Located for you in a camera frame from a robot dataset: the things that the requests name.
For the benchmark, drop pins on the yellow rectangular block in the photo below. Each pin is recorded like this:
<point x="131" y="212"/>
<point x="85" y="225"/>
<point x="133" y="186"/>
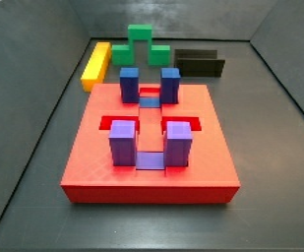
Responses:
<point x="97" y="66"/>

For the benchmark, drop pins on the red board with slots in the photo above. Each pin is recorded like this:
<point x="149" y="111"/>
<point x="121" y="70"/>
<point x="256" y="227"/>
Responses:
<point x="93" y="180"/>

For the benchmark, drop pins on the purple U-shaped block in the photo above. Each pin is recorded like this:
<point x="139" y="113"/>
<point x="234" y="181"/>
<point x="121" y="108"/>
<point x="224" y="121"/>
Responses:
<point x="172" y="156"/>

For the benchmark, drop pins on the dark blue U-shaped block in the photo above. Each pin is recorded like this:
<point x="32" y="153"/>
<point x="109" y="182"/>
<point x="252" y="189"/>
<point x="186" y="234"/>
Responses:
<point x="150" y="97"/>

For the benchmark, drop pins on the black angular block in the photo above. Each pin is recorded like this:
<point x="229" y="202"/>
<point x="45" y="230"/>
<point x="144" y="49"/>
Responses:
<point x="198" y="63"/>

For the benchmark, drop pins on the green arch-shaped block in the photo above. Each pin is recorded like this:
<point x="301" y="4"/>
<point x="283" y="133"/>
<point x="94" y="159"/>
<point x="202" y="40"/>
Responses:
<point x="139" y="36"/>

